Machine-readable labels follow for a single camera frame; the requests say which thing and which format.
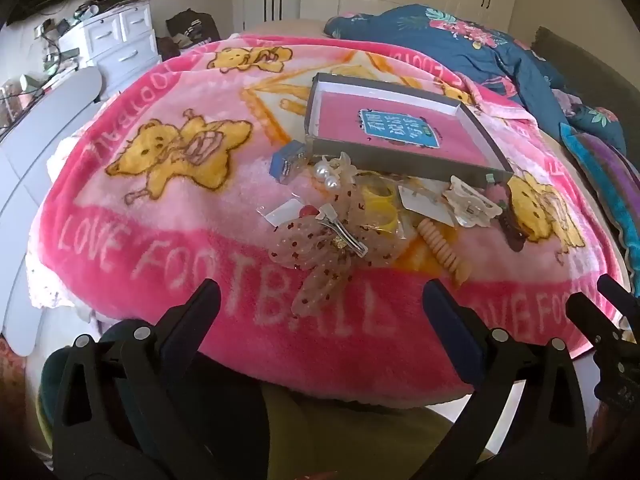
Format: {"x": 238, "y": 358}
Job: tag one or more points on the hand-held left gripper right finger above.
{"x": 450, "y": 320}

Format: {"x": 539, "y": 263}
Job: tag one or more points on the colourful striped pillow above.
{"x": 610, "y": 185}

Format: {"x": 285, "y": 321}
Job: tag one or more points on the dark brown hair clip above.
{"x": 512, "y": 227}

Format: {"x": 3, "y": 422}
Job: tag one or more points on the dark green headboard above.
{"x": 590, "y": 60}

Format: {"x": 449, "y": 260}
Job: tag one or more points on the white hair claw clip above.
{"x": 472, "y": 200}

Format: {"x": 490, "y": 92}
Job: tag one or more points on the white curved panel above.
{"x": 45, "y": 130}

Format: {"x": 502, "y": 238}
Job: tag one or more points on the dotted beige bow hair clip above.
{"x": 305, "y": 240}

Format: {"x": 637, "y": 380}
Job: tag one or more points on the white dresser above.
{"x": 120, "y": 40}

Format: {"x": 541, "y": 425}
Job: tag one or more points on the small blue box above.
{"x": 286, "y": 161}

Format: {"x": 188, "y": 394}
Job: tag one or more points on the dark bag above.
{"x": 192, "y": 30}

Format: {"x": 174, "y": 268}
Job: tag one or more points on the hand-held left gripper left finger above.
{"x": 200, "y": 310}

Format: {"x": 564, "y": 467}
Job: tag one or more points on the pink bear printed blanket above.
{"x": 165, "y": 240}

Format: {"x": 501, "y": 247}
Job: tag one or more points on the olive green trousers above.
{"x": 350, "y": 435}

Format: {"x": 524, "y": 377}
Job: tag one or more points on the grey cardboard box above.
{"x": 400, "y": 157}

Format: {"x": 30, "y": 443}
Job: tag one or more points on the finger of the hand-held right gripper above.
{"x": 622, "y": 295}
{"x": 595, "y": 322}

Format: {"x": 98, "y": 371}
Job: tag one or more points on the yellow rings in plastic bag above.
{"x": 400, "y": 232}

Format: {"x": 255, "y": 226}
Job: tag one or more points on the white earring card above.
{"x": 425, "y": 205}

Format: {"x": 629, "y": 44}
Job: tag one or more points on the pearl hair claw clip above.
{"x": 330, "y": 175}

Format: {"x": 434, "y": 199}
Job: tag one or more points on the blue floral duvet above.
{"x": 480, "y": 50}

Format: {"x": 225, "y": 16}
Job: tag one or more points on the red earrings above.
{"x": 285, "y": 212}

